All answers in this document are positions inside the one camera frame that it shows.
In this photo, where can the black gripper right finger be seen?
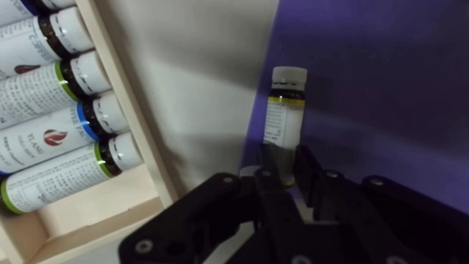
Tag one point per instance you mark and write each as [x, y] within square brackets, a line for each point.
[391, 220]

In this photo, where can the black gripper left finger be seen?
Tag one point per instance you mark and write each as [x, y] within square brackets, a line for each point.
[196, 214]

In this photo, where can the small bottle yellow band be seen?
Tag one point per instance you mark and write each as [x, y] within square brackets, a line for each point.
[287, 111]

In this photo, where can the shallow beige box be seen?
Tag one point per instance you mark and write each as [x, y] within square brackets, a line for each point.
[98, 214]

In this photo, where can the white bottle green band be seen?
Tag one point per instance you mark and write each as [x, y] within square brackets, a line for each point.
[35, 92]
[59, 177]

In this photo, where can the white bottle black band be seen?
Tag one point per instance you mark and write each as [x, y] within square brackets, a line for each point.
[30, 44]

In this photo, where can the white bottle dark blue band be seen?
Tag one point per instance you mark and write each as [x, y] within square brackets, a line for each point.
[13, 8]

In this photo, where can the purple mat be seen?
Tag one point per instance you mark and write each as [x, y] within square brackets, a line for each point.
[382, 73]

